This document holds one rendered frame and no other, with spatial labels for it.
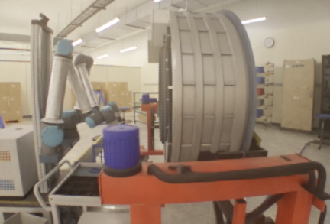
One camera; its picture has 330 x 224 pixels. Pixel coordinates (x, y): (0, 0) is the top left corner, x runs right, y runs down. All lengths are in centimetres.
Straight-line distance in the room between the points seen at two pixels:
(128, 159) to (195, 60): 69
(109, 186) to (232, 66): 88
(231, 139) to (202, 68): 45
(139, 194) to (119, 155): 14
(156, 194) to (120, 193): 11
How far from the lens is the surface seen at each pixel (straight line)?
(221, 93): 108
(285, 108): 594
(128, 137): 57
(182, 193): 64
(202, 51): 114
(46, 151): 164
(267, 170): 61
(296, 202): 86
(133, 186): 63
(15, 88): 766
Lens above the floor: 124
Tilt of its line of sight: 4 degrees down
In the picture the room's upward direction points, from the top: straight up
